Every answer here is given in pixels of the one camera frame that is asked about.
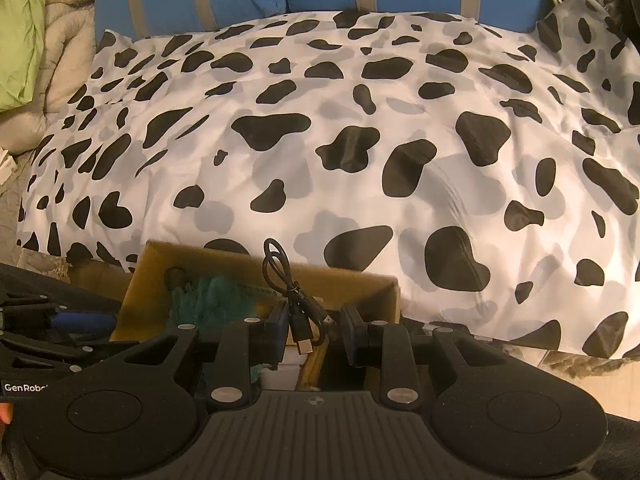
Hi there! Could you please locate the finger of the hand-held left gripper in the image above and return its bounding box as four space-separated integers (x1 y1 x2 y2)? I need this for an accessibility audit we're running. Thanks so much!
0 300 121 343
0 337 141 373

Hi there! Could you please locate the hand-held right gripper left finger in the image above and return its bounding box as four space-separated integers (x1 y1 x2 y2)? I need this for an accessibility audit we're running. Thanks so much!
120 305 291 406

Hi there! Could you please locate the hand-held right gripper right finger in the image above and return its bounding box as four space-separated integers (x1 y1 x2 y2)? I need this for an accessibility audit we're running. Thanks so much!
341 302 501 408

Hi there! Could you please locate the black cable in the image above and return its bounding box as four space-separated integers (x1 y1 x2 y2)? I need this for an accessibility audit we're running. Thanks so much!
262 238 336 357

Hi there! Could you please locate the teal mesh bath loofah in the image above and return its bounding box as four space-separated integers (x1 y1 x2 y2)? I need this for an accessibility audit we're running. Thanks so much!
171 274 278 383

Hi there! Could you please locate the brown cardboard box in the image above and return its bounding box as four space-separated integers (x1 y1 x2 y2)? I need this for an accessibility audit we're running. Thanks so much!
114 240 402 392

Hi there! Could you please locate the cow print blanket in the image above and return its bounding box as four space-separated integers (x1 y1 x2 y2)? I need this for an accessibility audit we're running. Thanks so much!
15 10 640 358

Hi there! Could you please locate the beige quilt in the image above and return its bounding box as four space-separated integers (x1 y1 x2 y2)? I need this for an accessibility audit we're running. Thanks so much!
0 0 101 156

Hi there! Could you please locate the light green cloth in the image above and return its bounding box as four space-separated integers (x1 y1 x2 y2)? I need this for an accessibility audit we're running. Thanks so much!
0 0 47 113

